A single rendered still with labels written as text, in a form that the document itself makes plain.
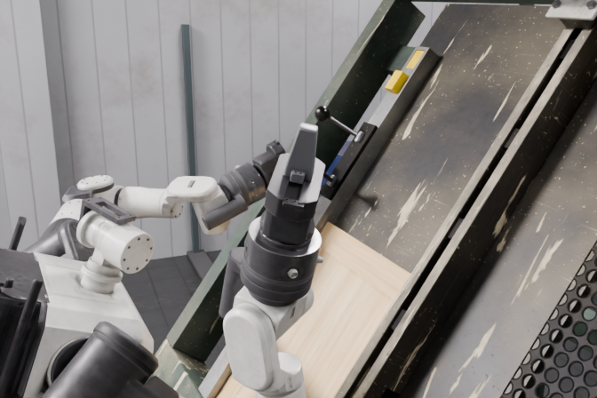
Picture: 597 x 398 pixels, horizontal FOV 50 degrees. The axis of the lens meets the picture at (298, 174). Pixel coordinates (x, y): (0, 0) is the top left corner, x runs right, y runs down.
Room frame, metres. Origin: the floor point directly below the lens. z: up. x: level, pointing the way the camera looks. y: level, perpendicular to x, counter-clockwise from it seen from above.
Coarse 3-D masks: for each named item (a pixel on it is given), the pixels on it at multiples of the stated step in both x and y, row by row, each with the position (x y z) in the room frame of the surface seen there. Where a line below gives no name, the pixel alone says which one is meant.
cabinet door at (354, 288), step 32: (320, 256) 1.33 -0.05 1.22; (352, 256) 1.26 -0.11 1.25; (320, 288) 1.26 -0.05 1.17; (352, 288) 1.20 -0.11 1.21; (384, 288) 1.13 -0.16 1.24; (320, 320) 1.20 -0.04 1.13; (352, 320) 1.14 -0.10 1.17; (288, 352) 1.20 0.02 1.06; (320, 352) 1.14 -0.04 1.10; (352, 352) 1.08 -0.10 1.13; (320, 384) 1.08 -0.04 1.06
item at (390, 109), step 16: (416, 48) 1.55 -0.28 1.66; (416, 64) 1.50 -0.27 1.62; (432, 64) 1.51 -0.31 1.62; (416, 80) 1.50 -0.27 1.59; (400, 96) 1.48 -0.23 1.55; (384, 112) 1.47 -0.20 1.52; (400, 112) 1.48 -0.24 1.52; (384, 128) 1.46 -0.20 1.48; (368, 144) 1.44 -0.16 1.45; (384, 144) 1.46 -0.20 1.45; (368, 160) 1.44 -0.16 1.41; (352, 176) 1.42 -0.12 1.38; (352, 192) 1.42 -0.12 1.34; (320, 208) 1.41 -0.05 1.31; (336, 208) 1.40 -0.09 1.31; (320, 224) 1.38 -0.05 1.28; (224, 352) 1.32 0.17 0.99; (224, 368) 1.28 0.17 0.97; (208, 384) 1.28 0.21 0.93; (224, 384) 1.28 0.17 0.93
